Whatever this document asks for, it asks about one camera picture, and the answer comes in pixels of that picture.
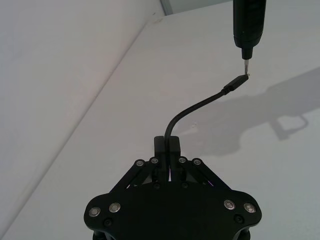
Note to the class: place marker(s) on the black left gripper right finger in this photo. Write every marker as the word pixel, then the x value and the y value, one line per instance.
pixel 191 172

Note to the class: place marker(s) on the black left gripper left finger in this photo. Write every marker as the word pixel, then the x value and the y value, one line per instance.
pixel 143 172

